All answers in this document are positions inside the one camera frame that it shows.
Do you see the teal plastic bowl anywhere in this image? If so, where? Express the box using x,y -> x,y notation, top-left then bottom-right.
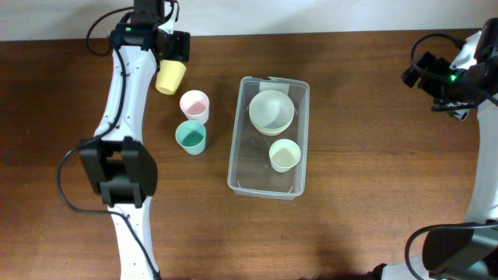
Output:
250,114 -> 293,131

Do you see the yellow plastic cup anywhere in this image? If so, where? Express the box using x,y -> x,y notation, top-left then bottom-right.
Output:
155,60 -> 187,95

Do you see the white plastic bowl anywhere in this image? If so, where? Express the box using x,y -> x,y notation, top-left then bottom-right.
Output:
249,90 -> 294,116

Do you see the white label on container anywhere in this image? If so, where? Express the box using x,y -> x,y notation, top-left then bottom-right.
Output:
259,82 -> 290,95

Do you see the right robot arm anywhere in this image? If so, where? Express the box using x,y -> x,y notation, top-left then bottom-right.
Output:
367,18 -> 497,280

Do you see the pink plastic cup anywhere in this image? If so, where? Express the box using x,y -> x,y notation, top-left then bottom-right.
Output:
180,90 -> 210,124

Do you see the teal plastic cup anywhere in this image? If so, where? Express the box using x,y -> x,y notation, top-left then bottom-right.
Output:
175,120 -> 207,156

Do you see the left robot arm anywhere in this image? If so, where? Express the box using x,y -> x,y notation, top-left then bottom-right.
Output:
77,1 -> 190,279

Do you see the white plastic cup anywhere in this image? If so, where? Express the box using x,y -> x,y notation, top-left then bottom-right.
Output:
268,138 -> 301,173

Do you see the clear plastic storage container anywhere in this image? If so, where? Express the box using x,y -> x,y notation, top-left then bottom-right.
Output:
227,76 -> 310,200

